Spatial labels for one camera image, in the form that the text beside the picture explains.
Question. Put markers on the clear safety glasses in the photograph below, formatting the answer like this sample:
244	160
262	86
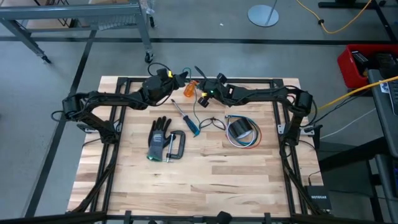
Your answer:
219	124

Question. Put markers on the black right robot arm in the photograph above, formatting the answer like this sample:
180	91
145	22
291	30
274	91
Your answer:
264	93

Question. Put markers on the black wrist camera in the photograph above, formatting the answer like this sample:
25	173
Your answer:
221	78
162	73

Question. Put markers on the round grey floor stand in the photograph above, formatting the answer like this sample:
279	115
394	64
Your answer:
262	15

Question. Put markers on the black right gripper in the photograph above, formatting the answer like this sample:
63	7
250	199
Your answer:
214	91

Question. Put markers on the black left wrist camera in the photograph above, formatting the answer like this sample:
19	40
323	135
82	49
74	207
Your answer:
162	73

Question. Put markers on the black and blue screwdriver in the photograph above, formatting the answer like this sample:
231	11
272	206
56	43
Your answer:
192	126

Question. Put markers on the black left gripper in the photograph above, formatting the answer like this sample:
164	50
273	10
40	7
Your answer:
171	82

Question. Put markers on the red plastic bin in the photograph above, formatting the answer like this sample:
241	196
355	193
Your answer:
345	71

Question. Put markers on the silver frame bracket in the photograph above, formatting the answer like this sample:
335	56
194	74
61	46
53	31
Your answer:
281	129
88	127

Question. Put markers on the black device box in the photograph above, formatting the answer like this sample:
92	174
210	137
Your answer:
359	62

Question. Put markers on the black C-clamp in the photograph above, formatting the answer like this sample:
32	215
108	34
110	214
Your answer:
180	143

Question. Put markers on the black and grey work glove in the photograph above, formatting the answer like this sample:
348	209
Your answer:
158	140

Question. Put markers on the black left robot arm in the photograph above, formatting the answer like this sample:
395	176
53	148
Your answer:
102	99

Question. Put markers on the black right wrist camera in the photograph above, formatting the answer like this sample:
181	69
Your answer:
221	78

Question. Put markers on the black duct tape roll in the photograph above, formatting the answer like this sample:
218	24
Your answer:
241	127

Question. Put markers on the grey desk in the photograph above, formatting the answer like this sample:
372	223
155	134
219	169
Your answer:
385	124

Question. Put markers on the grey metal cart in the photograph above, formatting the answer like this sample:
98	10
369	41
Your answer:
77	12

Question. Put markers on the black Netgear switch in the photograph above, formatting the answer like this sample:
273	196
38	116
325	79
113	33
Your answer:
317	197

